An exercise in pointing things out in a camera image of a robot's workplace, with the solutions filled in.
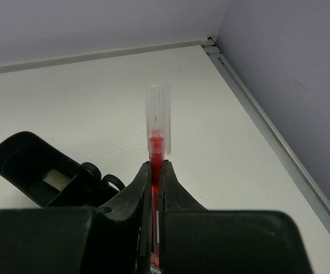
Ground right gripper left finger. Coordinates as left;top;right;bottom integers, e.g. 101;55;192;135
0;162;151;273

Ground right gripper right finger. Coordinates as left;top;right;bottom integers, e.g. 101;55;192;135
158;161;312;273

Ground black handled scissors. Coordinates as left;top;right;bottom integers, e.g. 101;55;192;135
80;162;126;192

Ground beige eraser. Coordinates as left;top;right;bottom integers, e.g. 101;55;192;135
42;169;71;191

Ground red pen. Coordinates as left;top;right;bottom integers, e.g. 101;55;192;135
146;85;171;269

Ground black oblong container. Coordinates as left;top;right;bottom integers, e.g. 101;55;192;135
0;131;108;208

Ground aluminium rail right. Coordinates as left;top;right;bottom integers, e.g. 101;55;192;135
202;35;330;243

